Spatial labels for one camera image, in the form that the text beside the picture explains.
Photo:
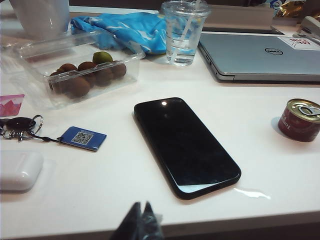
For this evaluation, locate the green round fruit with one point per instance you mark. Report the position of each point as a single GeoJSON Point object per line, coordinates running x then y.
{"type": "Point", "coordinates": [102, 57]}

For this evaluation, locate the black smartphone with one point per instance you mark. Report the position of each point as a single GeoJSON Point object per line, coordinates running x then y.
{"type": "Point", "coordinates": [186, 147]}

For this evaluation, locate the brown round fruit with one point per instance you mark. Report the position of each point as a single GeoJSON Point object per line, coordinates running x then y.
{"type": "Point", "coordinates": [86, 66]}
{"type": "Point", "coordinates": [76, 87]}
{"type": "Point", "coordinates": [66, 68]}
{"type": "Point", "coordinates": [56, 83]}
{"type": "Point", "coordinates": [119, 71]}
{"type": "Point", "coordinates": [103, 76]}

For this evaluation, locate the gold foil snack pack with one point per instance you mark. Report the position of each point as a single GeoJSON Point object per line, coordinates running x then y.
{"type": "Point", "coordinates": [291, 7]}

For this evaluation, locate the clear plastic fruit container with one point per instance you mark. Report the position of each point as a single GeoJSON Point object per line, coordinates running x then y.
{"type": "Point", "coordinates": [75, 67]}

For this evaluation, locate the pink card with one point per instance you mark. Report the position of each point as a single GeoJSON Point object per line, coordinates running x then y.
{"type": "Point", "coordinates": [11, 105]}

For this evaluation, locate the clear plastic cup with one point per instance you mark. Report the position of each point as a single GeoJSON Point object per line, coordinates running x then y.
{"type": "Point", "coordinates": [183, 37]}

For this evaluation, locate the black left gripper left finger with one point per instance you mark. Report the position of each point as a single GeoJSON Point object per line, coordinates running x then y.
{"type": "Point", "coordinates": [130, 225]}

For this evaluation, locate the silver keys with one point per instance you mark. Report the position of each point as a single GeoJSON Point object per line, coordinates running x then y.
{"type": "Point", "coordinates": [15, 135]}

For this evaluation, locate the clear drinking straw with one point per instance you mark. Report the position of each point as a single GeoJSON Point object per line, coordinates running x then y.
{"type": "Point", "coordinates": [186, 27]}

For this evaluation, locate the white earbuds case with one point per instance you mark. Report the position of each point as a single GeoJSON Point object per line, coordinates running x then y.
{"type": "Point", "coordinates": [18, 170]}

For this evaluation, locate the red tomato can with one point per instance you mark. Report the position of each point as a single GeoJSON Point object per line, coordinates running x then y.
{"type": "Point", "coordinates": [297, 125]}

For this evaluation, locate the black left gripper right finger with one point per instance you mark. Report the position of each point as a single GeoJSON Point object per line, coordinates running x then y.
{"type": "Point", "coordinates": [150, 225]}

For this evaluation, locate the blue QR code tag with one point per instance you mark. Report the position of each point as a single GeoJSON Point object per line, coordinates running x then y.
{"type": "Point", "coordinates": [82, 138]}

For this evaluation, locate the grey stapler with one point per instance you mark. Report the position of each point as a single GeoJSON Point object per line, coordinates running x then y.
{"type": "Point", "coordinates": [308, 27]}

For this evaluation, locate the black key fob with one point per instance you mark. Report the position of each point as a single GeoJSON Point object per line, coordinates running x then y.
{"type": "Point", "coordinates": [17, 123]}

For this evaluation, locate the silver Dell laptop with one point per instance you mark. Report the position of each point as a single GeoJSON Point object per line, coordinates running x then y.
{"type": "Point", "coordinates": [255, 57]}

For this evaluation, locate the white plant pot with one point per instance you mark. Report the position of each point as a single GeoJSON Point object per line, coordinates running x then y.
{"type": "Point", "coordinates": [42, 15]}

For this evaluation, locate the blue plastic snack bag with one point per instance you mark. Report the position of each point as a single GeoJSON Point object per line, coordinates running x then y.
{"type": "Point", "coordinates": [125, 32]}

